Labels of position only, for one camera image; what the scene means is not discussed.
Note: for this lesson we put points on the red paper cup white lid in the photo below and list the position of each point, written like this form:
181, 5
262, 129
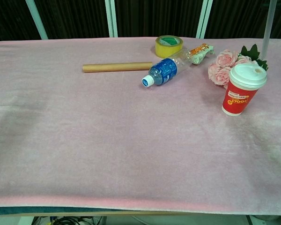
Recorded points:
242, 93

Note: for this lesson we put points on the pink tablecloth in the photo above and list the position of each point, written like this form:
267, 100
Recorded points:
107, 140

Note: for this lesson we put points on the clear bottle blue label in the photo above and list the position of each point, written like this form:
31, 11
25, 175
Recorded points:
164, 70

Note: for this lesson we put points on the wooden rolling pin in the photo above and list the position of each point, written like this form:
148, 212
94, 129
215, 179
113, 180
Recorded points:
117, 67

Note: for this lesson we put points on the yellow tape roll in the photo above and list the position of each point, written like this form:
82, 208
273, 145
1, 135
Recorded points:
168, 48

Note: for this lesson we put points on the orange snack packet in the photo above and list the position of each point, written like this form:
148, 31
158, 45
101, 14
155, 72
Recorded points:
200, 54

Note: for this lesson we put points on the pink artificial flower bouquet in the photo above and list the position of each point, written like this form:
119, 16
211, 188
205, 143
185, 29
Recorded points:
221, 68

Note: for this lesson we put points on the white frame post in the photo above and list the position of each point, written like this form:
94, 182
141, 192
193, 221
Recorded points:
112, 17
36, 18
203, 18

